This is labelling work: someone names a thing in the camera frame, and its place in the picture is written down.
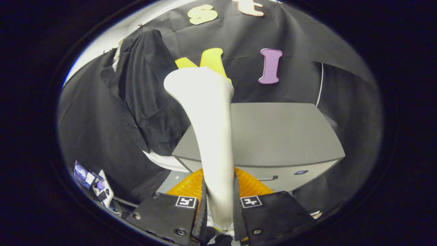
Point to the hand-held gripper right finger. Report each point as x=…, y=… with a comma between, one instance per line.
x=273, y=215

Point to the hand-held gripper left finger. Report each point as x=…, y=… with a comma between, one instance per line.
x=164, y=215

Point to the white garment steamer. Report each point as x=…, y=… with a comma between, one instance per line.
x=215, y=136

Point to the black suit jacket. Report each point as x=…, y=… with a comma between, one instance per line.
x=146, y=85

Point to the small yellow white object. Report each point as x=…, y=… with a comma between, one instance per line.
x=315, y=215

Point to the grey cabinet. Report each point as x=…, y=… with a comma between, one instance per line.
x=280, y=136

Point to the black backdrop cloth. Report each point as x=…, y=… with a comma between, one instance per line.
x=102, y=136

